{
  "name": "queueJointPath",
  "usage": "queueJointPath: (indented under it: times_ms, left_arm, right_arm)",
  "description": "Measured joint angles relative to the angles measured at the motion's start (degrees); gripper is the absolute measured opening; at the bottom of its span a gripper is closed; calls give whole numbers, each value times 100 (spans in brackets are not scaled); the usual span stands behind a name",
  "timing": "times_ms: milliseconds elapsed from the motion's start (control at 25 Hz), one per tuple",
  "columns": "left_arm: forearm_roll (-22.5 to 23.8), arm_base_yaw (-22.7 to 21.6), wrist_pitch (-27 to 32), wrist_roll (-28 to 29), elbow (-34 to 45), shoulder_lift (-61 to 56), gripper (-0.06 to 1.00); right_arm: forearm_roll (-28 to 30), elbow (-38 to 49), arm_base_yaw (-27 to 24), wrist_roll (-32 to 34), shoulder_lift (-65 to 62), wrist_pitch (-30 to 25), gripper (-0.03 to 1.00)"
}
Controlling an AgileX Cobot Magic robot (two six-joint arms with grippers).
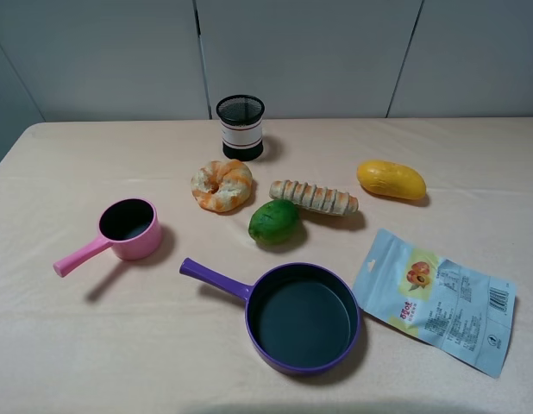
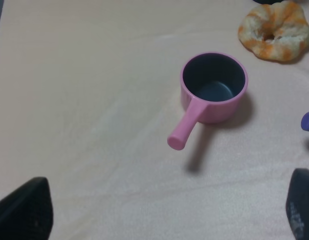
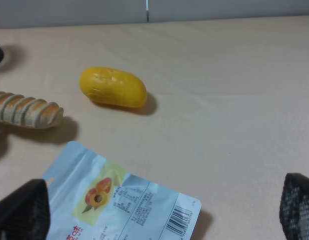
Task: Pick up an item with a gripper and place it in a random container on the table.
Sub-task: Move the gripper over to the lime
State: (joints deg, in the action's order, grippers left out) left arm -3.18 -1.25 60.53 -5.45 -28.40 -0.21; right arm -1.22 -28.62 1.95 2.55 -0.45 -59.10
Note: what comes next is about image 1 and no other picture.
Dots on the green lime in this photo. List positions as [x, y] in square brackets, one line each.
[274, 222]

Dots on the orange striped bagel bread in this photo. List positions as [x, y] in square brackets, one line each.
[222, 186]

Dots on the striped long bread roll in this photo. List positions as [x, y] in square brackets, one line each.
[315, 198]

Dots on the black mesh pen holder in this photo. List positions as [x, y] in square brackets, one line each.
[241, 117]

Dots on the purple frying pan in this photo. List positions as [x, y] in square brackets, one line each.
[301, 318]

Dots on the yellow mango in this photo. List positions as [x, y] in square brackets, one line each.
[385, 178]

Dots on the pink small saucepan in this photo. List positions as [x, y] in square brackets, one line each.
[130, 227]

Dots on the blue dried fruit snack bag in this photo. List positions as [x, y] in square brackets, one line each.
[464, 313]

